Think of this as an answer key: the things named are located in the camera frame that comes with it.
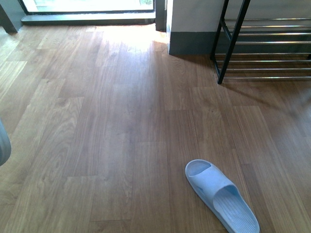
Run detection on light blue slipper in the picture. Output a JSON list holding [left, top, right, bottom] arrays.
[[185, 159, 260, 233]]

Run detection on black metal shoe rack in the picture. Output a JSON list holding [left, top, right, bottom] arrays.
[[210, 0, 311, 83]]

